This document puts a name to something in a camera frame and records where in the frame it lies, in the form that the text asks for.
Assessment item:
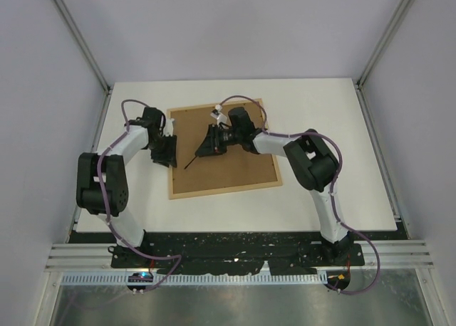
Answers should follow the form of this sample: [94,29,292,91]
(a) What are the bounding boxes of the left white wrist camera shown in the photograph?
[163,118,175,137]

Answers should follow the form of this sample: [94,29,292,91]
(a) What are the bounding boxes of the aluminium frame post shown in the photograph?
[45,0,113,95]
[354,0,425,91]

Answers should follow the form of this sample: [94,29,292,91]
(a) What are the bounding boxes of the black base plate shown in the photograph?
[106,227,368,275]

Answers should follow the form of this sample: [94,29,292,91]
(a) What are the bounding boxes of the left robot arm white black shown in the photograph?
[76,106,177,268]

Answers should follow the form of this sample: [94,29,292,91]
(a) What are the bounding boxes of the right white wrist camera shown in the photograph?
[210,105,227,125]

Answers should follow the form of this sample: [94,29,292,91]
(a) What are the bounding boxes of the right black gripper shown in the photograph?
[195,125,242,159]

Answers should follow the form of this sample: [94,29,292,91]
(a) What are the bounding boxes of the wooden picture frame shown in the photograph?
[167,103,282,199]

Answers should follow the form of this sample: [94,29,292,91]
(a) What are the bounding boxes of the right aluminium frame post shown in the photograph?
[354,0,425,91]

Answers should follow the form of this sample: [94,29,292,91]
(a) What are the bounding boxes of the aluminium front rail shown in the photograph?
[45,240,433,272]

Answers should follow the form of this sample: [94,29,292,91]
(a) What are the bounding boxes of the left aluminium frame post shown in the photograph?
[45,0,113,95]

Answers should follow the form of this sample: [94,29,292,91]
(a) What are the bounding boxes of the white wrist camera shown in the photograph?
[210,105,227,125]
[163,118,175,137]

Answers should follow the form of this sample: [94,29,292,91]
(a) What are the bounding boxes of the slotted grey cable duct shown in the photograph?
[61,271,327,286]

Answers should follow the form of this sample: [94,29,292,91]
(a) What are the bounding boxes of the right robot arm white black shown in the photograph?
[195,105,353,265]

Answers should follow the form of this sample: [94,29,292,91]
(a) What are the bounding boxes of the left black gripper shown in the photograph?
[147,133,177,167]

